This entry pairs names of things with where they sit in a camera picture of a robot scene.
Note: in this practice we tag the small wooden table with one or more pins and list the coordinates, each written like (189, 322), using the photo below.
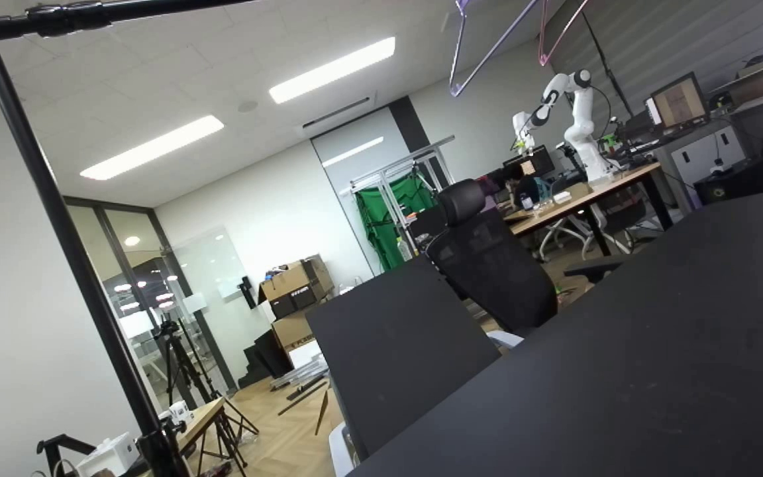
(203, 421)

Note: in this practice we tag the wooden desk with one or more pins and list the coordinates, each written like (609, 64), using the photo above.
(587, 195)

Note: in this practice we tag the person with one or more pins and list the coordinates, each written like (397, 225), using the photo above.
(527, 189)

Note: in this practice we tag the black mesh office chair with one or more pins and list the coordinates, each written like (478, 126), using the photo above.
(497, 265)

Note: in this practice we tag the white box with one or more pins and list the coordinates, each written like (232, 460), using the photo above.
(111, 456)

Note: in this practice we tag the black board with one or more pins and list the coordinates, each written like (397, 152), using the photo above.
(395, 344)

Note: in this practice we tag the monitor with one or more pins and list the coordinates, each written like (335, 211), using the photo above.
(679, 103)
(532, 161)

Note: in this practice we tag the ceiling light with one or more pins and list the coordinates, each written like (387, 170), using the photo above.
(332, 69)
(152, 148)

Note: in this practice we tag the black clothes rail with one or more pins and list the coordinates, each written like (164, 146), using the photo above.
(57, 205)

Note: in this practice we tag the white cabinet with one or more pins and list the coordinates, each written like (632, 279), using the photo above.
(703, 159)

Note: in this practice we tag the aluminium frame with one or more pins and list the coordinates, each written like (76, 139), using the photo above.
(400, 164)

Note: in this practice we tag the green cloth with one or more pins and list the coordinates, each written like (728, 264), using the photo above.
(385, 225)

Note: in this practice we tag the black box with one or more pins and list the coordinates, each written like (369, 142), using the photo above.
(746, 179)

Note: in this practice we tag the stack of cardboard boxes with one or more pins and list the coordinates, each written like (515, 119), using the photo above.
(297, 285)

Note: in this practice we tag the shelf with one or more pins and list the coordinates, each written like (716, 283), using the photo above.
(762, 79)

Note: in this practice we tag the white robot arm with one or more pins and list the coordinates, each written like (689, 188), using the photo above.
(581, 126)

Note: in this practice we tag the camera on tripod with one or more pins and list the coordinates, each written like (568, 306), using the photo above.
(179, 361)

